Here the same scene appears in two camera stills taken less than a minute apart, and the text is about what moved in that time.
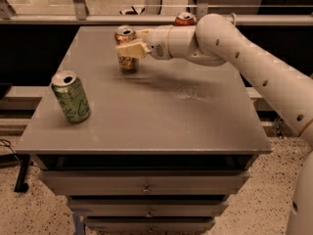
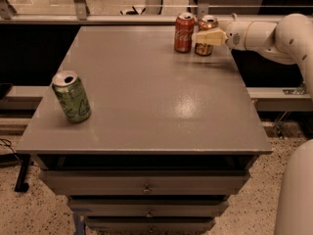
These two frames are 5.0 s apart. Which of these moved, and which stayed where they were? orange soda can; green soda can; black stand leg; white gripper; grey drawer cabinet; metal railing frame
Moved: white gripper; orange soda can
Stayed: metal railing frame; black stand leg; green soda can; grey drawer cabinet
